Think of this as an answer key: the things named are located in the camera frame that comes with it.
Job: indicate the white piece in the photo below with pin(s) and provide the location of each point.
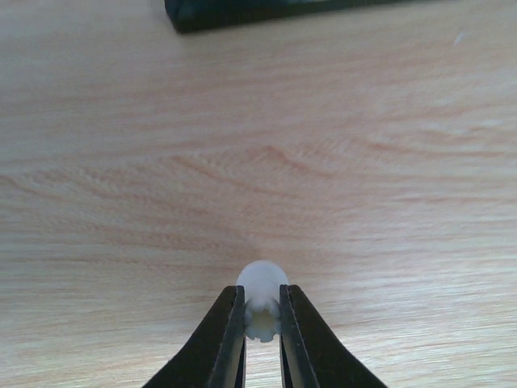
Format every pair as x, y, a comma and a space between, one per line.
261, 281

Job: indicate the black and silver chessboard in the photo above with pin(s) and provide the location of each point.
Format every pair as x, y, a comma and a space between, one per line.
189, 16

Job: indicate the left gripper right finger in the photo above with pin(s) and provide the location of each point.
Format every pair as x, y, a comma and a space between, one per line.
311, 354

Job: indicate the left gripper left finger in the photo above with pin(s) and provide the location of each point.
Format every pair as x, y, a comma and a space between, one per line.
215, 354

